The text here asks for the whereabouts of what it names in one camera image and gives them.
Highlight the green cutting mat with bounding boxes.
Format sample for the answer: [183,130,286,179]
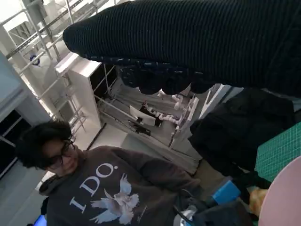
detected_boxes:
[255,121,301,183]

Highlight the person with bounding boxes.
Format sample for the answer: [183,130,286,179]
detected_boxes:
[15,120,203,226]
[188,87,297,189]

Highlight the white pipe frame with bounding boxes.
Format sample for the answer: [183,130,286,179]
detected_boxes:
[0,0,104,132]

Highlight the white monitor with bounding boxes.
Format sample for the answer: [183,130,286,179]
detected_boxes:
[128,105,158,128]

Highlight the round toy bread bun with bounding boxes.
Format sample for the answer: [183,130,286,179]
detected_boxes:
[248,187,269,214]

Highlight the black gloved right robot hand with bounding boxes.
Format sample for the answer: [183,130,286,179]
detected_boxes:
[62,0,301,95]

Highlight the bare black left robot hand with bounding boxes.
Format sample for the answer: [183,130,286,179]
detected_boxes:
[212,171,271,205]

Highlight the pink bowl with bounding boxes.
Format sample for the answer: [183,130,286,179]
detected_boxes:
[257,155,301,226]

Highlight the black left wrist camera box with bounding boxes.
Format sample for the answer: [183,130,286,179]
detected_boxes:
[195,203,256,226]

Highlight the round blue sign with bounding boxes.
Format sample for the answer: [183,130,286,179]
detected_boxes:
[28,54,42,68]

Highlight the long white desk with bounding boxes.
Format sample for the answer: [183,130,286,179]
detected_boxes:
[169,83,232,150]

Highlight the white shelving unit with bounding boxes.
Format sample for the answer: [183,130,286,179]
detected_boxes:
[55,53,118,129]

